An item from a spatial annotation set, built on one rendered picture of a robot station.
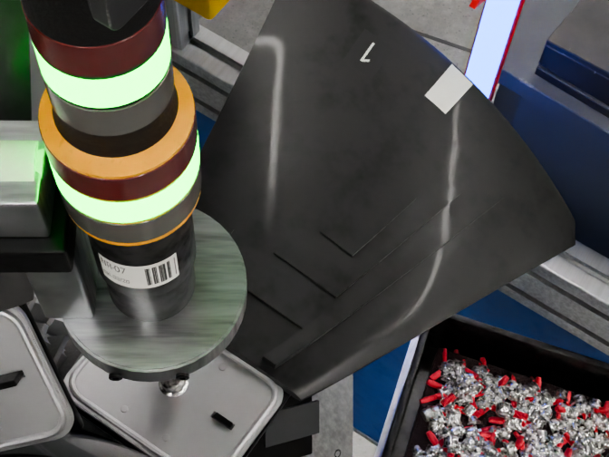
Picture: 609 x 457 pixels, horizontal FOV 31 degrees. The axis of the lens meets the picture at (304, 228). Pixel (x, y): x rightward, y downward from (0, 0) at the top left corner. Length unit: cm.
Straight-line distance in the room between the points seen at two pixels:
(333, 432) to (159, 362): 34
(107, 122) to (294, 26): 35
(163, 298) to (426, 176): 25
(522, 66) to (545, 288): 19
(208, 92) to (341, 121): 45
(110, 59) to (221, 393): 28
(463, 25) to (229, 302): 180
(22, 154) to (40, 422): 16
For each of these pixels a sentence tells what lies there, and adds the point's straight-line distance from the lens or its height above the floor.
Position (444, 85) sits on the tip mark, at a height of 116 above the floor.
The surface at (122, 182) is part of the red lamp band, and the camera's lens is 30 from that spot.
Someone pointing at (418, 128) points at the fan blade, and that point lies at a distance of 61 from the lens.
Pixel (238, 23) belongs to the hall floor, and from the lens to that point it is 214.
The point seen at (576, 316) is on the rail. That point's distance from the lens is 97.
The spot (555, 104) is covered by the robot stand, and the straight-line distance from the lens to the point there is 94.
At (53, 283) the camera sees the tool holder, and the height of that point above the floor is 134.
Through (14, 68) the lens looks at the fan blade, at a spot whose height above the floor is 136.
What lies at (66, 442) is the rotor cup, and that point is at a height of 123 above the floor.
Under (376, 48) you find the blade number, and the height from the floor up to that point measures 118.
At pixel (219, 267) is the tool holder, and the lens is 41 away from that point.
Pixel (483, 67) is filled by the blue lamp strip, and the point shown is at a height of 106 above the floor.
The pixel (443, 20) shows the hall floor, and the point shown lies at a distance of 218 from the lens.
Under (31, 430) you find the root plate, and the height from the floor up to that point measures 124.
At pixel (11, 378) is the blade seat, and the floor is 127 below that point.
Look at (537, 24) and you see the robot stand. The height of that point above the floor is 93.
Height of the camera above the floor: 167
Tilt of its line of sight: 62 degrees down
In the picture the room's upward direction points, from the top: 4 degrees clockwise
